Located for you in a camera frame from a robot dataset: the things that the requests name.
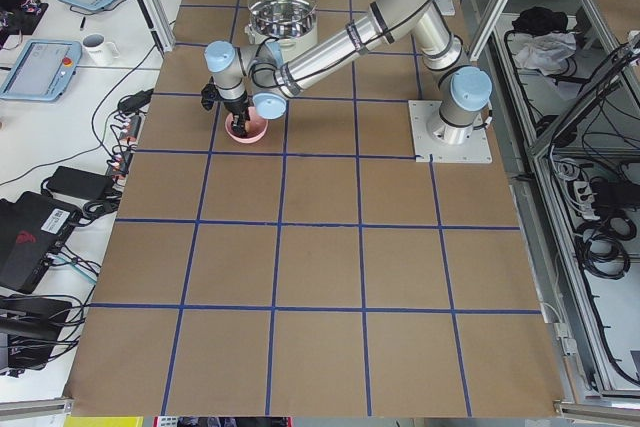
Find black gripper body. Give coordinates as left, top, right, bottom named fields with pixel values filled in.
left=223, top=94, right=250, bottom=122

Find pink bowl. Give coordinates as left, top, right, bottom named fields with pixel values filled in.
left=225, top=106, right=268, bottom=144

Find mint green electric pot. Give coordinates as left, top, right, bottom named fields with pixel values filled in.
left=243, top=0, right=319, bottom=48

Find blue teach pendant near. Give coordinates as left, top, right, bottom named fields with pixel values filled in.
left=1, top=39, right=82, bottom=102

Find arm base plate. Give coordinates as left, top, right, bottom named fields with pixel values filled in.
left=408, top=100, right=493, bottom=164

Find white mug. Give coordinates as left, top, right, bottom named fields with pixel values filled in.
left=82, top=33, right=120, bottom=67

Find glass pot lid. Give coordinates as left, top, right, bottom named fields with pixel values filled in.
left=248, top=0, right=317, bottom=38

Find black power adapter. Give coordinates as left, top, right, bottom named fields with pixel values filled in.
left=45, top=166, right=114, bottom=200

